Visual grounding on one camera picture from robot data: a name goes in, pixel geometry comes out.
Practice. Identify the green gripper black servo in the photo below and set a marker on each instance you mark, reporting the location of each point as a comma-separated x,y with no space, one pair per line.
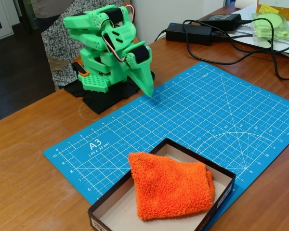
141,75

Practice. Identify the orange terry towel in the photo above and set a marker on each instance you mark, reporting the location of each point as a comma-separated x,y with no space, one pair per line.
171,187

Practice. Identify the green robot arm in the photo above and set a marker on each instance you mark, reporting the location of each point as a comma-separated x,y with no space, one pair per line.
94,43

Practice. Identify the orange black table clamp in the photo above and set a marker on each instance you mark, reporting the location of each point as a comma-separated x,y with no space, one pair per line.
82,71

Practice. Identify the black power adapter blue light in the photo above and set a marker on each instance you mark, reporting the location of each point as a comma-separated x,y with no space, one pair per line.
187,32

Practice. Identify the blue A3 cutting mat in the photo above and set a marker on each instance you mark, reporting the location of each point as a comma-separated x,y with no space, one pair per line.
207,96

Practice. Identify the person in speckled garment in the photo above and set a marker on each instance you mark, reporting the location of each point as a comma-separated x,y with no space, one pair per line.
57,41

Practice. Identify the black power adapter white label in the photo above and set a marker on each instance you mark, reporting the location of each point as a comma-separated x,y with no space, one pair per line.
221,20

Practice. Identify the white paper sheets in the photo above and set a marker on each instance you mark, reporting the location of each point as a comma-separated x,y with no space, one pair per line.
245,41

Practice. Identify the black cardboard box white inside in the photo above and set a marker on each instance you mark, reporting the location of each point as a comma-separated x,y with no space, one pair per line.
118,211

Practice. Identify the plastic bag of green parts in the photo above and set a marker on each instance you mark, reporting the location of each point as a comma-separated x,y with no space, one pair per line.
272,26

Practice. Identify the yellow sticky note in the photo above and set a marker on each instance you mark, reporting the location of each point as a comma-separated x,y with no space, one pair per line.
268,8

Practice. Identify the white framed glass door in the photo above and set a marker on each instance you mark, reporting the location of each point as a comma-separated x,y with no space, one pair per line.
0,21

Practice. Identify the brown cardboard package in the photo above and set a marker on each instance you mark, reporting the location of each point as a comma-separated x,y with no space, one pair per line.
287,7

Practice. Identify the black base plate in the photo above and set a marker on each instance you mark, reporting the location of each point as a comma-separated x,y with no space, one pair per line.
106,101

